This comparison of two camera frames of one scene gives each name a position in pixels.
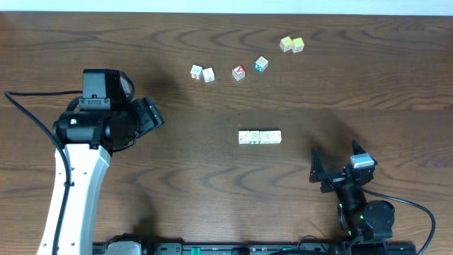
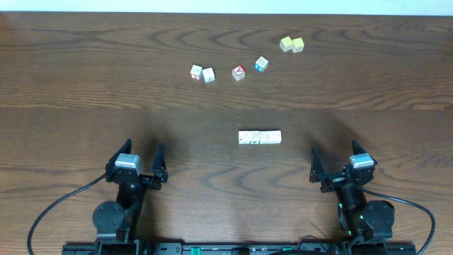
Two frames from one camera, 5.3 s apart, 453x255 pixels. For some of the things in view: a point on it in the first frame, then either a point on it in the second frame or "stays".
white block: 243,137 stays
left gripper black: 149,114 → 142,178
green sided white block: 274,137 stays
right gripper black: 318,174 stays
